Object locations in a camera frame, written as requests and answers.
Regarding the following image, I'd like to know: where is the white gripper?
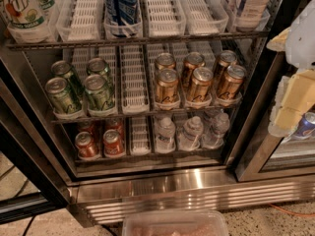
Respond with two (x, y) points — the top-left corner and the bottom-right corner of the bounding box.
(267, 28), (315, 138)

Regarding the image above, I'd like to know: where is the clear water bottle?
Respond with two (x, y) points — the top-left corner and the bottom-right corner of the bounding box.
(202, 113), (230, 149)
(179, 116), (204, 151)
(156, 117), (176, 153)

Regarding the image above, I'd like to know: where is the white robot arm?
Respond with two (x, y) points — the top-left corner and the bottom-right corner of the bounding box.
(267, 0), (315, 137)

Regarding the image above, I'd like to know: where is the white label bottle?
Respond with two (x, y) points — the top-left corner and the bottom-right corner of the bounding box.
(234, 0), (269, 32)

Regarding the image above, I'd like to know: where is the glass fridge door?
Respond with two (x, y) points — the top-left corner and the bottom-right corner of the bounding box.
(234, 49), (315, 182)

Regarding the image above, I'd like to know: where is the blue pepsi bottle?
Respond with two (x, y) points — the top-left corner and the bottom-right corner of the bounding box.
(104, 0), (141, 37)

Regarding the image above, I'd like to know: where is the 7up soda bottle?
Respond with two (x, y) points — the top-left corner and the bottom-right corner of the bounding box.
(1, 0), (49, 43)

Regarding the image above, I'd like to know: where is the back right gold can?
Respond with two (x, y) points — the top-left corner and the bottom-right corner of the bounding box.
(213, 50), (237, 82)

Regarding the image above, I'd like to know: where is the gold can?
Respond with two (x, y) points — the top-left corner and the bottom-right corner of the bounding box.
(216, 65), (247, 100)
(186, 67), (213, 102)
(213, 50), (237, 82)
(156, 69), (179, 104)
(181, 52), (205, 88)
(155, 52), (176, 70)

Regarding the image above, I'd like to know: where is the front right gold can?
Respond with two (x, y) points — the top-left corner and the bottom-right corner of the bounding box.
(216, 65), (247, 100)

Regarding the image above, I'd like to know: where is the front middle gold can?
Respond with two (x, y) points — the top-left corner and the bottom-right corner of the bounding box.
(186, 67), (213, 102)

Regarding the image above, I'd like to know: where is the back middle gold can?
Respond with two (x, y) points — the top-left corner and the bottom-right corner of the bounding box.
(181, 52), (205, 88)

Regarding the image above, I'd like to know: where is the blue can behind glass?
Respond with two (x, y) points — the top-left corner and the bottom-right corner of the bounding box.
(293, 112), (315, 139)

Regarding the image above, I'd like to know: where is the back left gold can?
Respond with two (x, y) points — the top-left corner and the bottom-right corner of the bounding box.
(155, 52), (176, 70)

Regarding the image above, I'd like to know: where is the front left gold can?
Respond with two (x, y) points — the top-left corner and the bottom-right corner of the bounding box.
(156, 69), (179, 104)

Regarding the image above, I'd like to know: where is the back right red can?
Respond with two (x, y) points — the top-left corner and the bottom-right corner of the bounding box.
(105, 118), (124, 137)

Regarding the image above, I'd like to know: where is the red can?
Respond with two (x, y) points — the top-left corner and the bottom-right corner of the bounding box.
(75, 132), (99, 160)
(77, 121), (97, 140)
(103, 129), (124, 157)
(105, 118), (124, 137)

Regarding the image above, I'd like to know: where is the back right green can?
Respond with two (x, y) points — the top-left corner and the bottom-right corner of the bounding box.
(86, 57), (112, 83)

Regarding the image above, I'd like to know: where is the green can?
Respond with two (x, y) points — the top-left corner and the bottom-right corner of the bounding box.
(51, 60), (84, 98)
(84, 74), (114, 111)
(86, 57), (112, 83)
(45, 77), (82, 114)

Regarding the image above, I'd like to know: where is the front right green can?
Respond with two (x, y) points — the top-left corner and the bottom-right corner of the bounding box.
(84, 74), (114, 111)

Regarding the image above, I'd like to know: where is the front right red can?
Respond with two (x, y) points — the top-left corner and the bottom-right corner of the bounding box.
(103, 129), (124, 157)

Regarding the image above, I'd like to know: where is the clear plastic bin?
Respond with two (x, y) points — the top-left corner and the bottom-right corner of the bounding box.
(122, 210), (229, 236)

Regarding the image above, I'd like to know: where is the back left red can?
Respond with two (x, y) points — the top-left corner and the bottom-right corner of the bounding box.
(77, 121), (97, 140)

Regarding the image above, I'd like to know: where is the back left green can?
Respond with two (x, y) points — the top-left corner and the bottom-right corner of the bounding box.
(51, 60), (84, 98)

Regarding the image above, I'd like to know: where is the front left red can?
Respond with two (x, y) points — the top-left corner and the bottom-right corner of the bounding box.
(75, 132), (99, 160)

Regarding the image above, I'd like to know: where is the front left green can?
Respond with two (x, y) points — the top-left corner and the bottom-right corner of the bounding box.
(45, 77), (82, 114)

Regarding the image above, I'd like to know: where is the top wire shelf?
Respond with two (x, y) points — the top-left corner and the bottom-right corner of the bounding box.
(5, 30), (269, 51)

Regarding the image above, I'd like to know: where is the wire shelf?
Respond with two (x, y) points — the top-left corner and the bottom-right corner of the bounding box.
(51, 104), (240, 124)
(5, 30), (269, 51)

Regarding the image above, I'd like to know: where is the middle wire shelf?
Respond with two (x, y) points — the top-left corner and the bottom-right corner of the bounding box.
(51, 104), (240, 124)

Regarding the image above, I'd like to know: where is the orange cable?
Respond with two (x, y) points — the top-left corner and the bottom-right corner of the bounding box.
(268, 203), (315, 218)

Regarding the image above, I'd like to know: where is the black cable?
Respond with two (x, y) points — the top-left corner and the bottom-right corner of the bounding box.
(21, 215), (37, 236)

